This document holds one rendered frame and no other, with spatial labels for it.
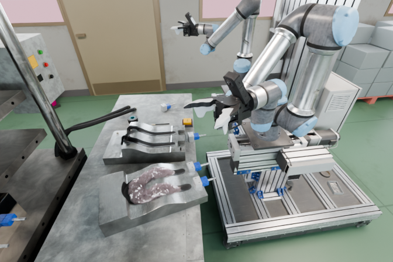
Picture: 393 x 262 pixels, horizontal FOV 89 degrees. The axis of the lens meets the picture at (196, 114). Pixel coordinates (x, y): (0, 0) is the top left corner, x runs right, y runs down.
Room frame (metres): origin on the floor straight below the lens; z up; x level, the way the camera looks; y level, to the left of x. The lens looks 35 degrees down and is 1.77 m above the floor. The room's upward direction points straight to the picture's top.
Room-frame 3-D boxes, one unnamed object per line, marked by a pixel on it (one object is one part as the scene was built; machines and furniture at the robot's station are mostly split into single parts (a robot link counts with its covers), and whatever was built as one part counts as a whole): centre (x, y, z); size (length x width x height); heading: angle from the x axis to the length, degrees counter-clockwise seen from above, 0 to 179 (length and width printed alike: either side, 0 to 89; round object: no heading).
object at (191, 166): (0.78, -0.01, 0.85); 0.13 x 0.05 x 0.05; 110
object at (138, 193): (0.63, 0.22, 0.90); 0.26 x 0.18 x 0.08; 110
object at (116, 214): (0.63, 0.22, 0.85); 0.50 x 0.26 x 0.11; 110
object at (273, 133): (0.87, -0.39, 1.09); 0.15 x 0.15 x 0.10
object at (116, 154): (0.98, 0.33, 0.87); 0.50 x 0.26 x 0.14; 93
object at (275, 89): (0.61, -0.25, 1.43); 0.11 x 0.08 x 0.09; 124
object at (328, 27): (0.75, -0.47, 1.41); 0.15 x 0.12 x 0.55; 34
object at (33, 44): (1.15, 1.04, 0.73); 0.30 x 0.22 x 1.47; 3
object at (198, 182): (0.68, -0.05, 0.85); 0.13 x 0.05 x 0.05; 110
